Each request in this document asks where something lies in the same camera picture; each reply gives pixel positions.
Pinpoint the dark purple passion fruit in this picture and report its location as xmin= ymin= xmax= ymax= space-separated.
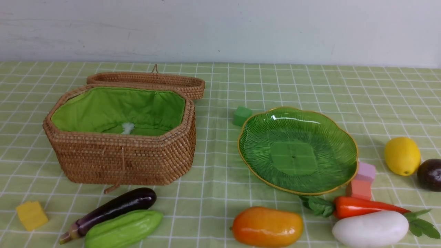
xmin=417 ymin=158 xmax=441 ymax=193

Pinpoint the purple toy eggplant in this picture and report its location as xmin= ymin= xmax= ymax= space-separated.
xmin=59 ymin=187 xmax=156 ymax=245

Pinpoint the pink foam cube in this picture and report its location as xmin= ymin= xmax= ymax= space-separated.
xmin=354 ymin=162 xmax=376 ymax=183

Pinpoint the green foam cube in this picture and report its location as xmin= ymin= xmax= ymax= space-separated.
xmin=233 ymin=106 xmax=253 ymax=127

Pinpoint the white toy radish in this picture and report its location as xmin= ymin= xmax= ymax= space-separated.
xmin=332 ymin=210 xmax=440 ymax=248

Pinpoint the orange toy carrot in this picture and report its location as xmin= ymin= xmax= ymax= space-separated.
xmin=298 ymin=195 xmax=411 ymax=219

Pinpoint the yellow foam cube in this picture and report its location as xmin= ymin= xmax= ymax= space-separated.
xmin=16 ymin=201 xmax=49 ymax=232

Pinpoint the green glass leaf plate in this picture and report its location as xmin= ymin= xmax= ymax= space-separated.
xmin=237 ymin=106 xmax=359 ymax=196

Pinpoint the woven wicker basket lid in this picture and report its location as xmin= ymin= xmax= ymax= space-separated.
xmin=86 ymin=64 xmax=205 ymax=100

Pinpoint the yellow toy lemon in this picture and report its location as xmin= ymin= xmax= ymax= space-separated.
xmin=384 ymin=136 xmax=421 ymax=176

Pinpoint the salmon foam cube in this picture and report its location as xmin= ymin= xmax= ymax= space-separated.
xmin=346 ymin=179 xmax=372 ymax=200

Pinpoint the orange toy mango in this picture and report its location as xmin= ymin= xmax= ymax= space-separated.
xmin=230 ymin=206 xmax=304 ymax=248

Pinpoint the woven wicker basket green lining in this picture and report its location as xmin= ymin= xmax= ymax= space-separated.
xmin=43 ymin=84 xmax=197 ymax=194

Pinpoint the green toy cucumber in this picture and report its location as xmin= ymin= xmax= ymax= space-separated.
xmin=85 ymin=210 xmax=164 ymax=248

